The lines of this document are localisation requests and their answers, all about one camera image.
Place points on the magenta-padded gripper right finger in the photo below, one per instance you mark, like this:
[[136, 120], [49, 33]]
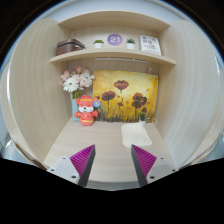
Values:
[[148, 163]]

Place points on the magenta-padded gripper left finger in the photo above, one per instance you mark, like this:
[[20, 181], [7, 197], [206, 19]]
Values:
[[77, 163]]

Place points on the cream white towel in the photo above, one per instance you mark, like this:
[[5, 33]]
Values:
[[135, 135]]

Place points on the small plant in white pot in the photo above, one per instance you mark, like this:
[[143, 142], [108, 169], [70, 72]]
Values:
[[142, 120]]

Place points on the red plush mouse toy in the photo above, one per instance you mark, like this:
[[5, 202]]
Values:
[[86, 111]]

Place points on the light blue vase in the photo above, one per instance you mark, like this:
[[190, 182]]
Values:
[[74, 108]]

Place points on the yellow poppy flower painting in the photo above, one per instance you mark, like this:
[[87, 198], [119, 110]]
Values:
[[130, 85]]

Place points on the white and pink flower bouquet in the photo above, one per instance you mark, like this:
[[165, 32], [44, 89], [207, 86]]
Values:
[[75, 81]]

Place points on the white light bar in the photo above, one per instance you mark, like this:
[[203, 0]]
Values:
[[121, 60]]

